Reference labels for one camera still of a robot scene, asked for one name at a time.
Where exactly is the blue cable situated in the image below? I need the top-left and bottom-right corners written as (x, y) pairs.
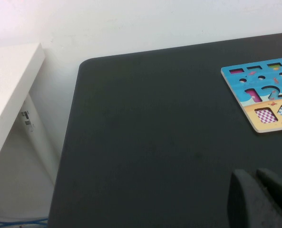
top-left (0, 217), bottom-right (48, 228)

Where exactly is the barcode label sticker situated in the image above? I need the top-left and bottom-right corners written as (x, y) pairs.
top-left (20, 110), bottom-right (35, 132)

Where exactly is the colourful wooden number puzzle board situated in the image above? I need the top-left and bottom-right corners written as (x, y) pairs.
top-left (220, 56), bottom-right (282, 134)

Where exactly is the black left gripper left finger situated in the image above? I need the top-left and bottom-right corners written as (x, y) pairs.
top-left (227, 169), bottom-right (282, 228)

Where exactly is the white side table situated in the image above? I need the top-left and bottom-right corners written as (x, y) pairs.
top-left (0, 42), bottom-right (60, 188)

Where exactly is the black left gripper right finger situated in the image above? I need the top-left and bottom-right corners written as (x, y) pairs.
top-left (256, 168), bottom-right (282, 216)

